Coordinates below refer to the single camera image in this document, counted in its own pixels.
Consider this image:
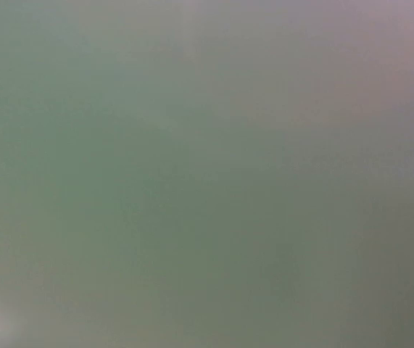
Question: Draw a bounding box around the green t-shirt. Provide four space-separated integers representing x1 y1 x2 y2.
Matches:
0 1 414 347

